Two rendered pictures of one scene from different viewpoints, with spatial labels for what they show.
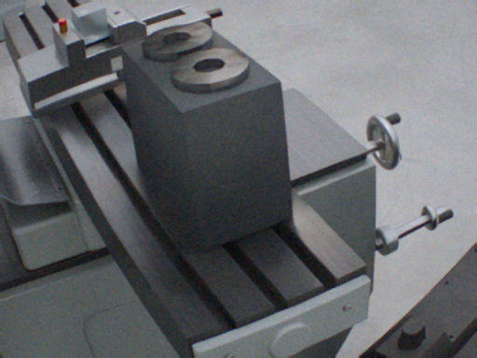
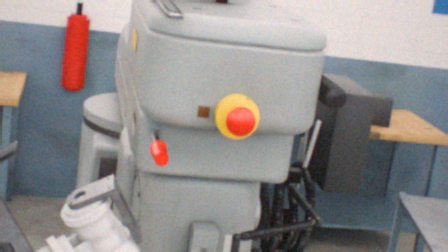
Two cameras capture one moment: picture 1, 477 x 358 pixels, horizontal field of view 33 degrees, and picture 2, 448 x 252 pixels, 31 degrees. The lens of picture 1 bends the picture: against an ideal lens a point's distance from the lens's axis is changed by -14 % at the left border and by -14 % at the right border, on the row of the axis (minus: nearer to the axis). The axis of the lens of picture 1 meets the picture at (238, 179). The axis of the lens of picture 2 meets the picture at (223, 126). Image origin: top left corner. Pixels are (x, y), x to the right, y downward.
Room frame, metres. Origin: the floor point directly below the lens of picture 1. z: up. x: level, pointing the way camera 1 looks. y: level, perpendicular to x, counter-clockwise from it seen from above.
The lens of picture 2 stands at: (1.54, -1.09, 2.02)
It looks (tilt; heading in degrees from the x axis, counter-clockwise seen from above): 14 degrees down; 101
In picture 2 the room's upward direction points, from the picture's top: 8 degrees clockwise
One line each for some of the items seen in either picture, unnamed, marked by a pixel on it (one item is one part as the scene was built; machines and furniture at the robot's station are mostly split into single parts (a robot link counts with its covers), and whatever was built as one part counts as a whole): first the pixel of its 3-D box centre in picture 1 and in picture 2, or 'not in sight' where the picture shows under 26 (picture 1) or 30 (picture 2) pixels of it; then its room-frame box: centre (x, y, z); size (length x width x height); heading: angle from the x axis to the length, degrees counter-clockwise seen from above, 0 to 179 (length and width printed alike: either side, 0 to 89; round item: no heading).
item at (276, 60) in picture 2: not in sight; (214, 49); (1.26, 0.21, 1.81); 0.47 x 0.26 x 0.16; 112
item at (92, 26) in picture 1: (89, 21); not in sight; (1.33, 0.22, 1.05); 0.06 x 0.05 x 0.06; 22
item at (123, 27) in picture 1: (119, 20); not in sight; (1.35, 0.17, 1.03); 0.12 x 0.06 x 0.04; 22
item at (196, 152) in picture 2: not in sight; (202, 121); (1.25, 0.24, 1.68); 0.34 x 0.24 x 0.10; 112
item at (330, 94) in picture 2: not in sight; (295, 68); (1.38, 0.28, 1.79); 0.45 x 0.04 x 0.04; 112
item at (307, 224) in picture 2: not in sight; (282, 229); (1.43, 0.07, 1.58); 0.17 x 0.01 x 0.01; 52
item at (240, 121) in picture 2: not in sight; (239, 120); (1.36, -0.04, 1.76); 0.04 x 0.03 x 0.04; 22
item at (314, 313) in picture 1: (110, 108); not in sight; (1.27, 0.20, 0.90); 1.24 x 0.23 x 0.08; 22
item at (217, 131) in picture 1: (200, 120); not in sight; (0.94, 0.04, 1.04); 0.22 x 0.12 x 0.20; 22
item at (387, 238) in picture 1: (415, 225); not in sight; (1.33, -0.35, 0.52); 0.22 x 0.06 x 0.06; 112
